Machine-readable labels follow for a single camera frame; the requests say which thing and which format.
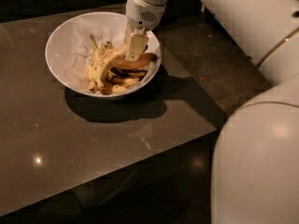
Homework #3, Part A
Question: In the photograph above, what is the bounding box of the orange bread roll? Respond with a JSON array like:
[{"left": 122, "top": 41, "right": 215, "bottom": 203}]
[{"left": 115, "top": 53, "right": 157, "bottom": 70}]

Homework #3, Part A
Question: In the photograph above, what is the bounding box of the spotted yellow banana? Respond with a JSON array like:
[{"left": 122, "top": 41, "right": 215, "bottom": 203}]
[{"left": 86, "top": 45, "right": 127, "bottom": 92}]

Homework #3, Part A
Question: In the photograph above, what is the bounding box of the white paper napkin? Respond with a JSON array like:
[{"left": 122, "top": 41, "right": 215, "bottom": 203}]
[{"left": 65, "top": 17, "right": 112, "bottom": 91}]

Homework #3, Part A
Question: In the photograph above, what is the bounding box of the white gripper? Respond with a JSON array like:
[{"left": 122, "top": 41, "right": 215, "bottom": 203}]
[{"left": 123, "top": 0, "right": 166, "bottom": 62}]

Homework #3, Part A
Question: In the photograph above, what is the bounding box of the white ceramic bowl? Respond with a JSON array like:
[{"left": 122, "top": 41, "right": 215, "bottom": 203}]
[{"left": 45, "top": 12, "right": 161, "bottom": 100}]

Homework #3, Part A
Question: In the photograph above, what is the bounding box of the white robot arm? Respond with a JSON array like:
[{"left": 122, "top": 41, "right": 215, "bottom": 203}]
[{"left": 126, "top": 0, "right": 299, "bottom": 224}]

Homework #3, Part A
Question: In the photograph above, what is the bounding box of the browned banana peel pile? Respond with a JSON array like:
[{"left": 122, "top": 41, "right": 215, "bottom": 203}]
[{"left": 89, "top": 35, "right": 146, "bottom": 95}]

